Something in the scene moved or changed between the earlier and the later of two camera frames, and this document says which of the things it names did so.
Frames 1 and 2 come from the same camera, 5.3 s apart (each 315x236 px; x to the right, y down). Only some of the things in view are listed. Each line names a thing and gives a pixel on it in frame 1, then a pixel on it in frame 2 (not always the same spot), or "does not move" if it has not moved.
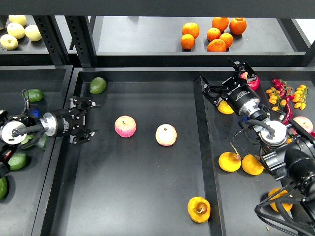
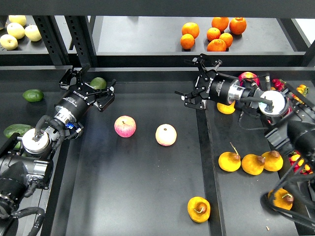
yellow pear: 199,209 does not move
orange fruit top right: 237,25 does not move
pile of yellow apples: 16,30 does not move
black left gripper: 69,121 -> 77,101
